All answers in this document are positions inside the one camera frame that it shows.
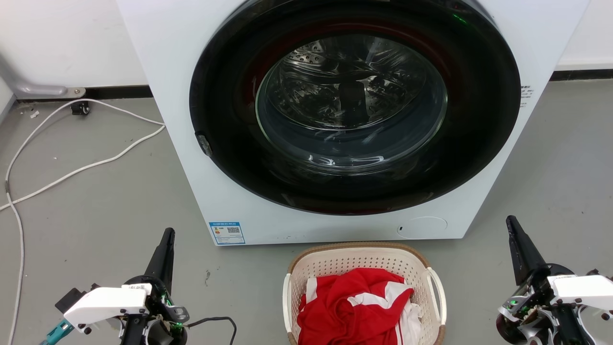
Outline black round washer door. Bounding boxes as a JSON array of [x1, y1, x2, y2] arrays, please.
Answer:
[[189, 0, 522, 216]]

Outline teal cable connector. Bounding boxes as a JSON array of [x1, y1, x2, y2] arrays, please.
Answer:
[[40, 320, 74, 345]]

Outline round white filter cover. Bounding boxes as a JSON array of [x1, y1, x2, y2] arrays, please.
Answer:
[[397, 217, 448, 240]]

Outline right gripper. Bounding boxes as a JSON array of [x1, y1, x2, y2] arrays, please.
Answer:
[[496, 216, 597, 345]]

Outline cream plastic laundry basket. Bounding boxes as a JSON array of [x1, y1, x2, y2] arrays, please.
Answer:
[[283, 242, 447, 345]]

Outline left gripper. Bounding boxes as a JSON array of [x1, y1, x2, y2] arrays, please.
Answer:
[[120, 228, 190, 345]]

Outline blue energy label sticker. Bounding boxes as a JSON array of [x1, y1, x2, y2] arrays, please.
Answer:
[[209, 221, 246, 245]]

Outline red and white garment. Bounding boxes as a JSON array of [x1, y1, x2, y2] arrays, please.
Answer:
[[297, 267, 423, 345]]

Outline white power cable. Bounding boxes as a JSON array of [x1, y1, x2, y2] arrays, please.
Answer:
[[4, 98, 166, 345], [0, 126, 166, 212]]

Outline steel washer drum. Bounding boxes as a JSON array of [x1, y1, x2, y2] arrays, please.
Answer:
[[256, 34, 448, 169]]

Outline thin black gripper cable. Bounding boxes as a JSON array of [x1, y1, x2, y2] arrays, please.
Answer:
[[184, 316, 238, 345]]

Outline white front-load washing machine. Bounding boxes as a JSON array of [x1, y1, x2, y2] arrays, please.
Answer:
[[116, 0, 590, 246]]

